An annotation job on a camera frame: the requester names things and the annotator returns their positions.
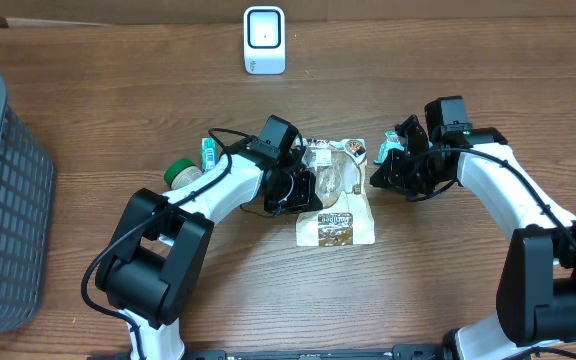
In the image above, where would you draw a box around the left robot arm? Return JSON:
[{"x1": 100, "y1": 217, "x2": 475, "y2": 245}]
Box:
[{"x1": 82, "y1": 136, "x2": 322, "y2": 359}]

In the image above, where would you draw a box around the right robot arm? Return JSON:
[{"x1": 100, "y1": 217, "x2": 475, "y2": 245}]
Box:
[{"x1": 370, "y1": 115, "x2": 576, "y2": 359}]

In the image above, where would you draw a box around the white barcode scanner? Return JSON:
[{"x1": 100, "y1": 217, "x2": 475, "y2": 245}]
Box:
[{"x1": 243, "y1": 5, "x2": 286, "y2": 75}]

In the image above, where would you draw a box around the green lid jar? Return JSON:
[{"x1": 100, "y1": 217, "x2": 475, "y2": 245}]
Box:
[{"x1": 164, "y1": 158, "x2": 203, "y2": 190}]

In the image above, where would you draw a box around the small teal white packet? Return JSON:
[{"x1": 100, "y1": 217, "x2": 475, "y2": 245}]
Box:
[{"x1": 201, "y1": 137, "x2": 219, "y2": 172}]

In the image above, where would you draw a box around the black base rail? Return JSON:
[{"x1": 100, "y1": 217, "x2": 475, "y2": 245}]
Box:
[{"x1": 87, "y1": 342, "x2": 534, "y2": 360}]

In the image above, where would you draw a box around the beige snack pouch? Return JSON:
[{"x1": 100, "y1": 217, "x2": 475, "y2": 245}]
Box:
[{"x1": 296, "y1": 138, "x2": 376, "y2": 247}]

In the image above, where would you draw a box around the teal wet wipes packet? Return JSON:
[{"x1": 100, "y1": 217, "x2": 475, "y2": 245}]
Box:
[{"x1": 374, "y1": 131, "x2": 404, "y2": 164}]

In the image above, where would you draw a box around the grey plastic mesh basket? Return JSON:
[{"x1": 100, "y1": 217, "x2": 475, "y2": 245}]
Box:
[{"x1": 0, "y1": 75, "x2": 56, "y2": 332}]

